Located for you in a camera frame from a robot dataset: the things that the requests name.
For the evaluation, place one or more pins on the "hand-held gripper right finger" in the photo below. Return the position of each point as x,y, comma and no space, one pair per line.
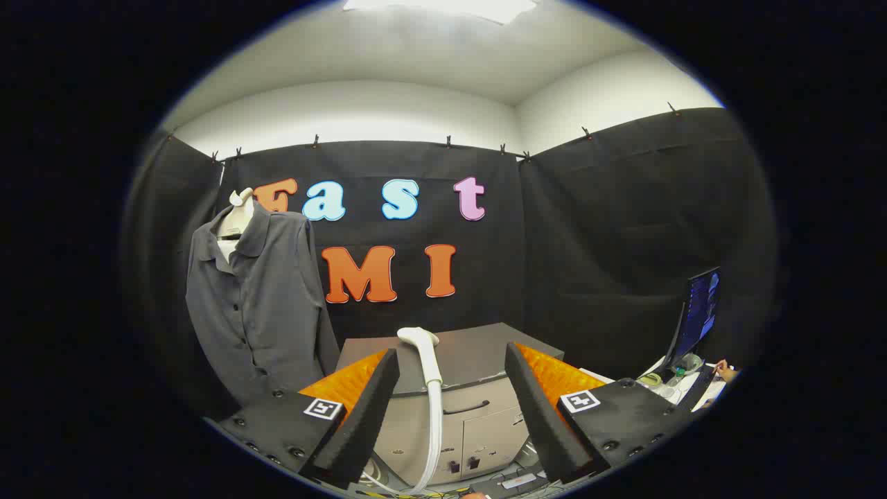
537,409

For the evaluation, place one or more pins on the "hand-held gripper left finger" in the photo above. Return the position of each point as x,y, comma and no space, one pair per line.
371,409

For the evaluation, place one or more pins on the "grey button-up shirt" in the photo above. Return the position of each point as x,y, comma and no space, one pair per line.
270,305

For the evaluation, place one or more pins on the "grey cabinet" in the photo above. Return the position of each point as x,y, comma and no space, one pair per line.
478,353

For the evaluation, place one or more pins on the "white desk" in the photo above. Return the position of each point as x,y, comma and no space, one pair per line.
710,398

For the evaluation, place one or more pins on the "computer monitor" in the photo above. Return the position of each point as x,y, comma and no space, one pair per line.
700,312

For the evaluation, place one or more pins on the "white mannequin torso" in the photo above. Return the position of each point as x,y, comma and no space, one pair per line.
239,215

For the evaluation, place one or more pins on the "ceiling light panel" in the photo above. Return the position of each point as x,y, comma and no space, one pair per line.
443,8

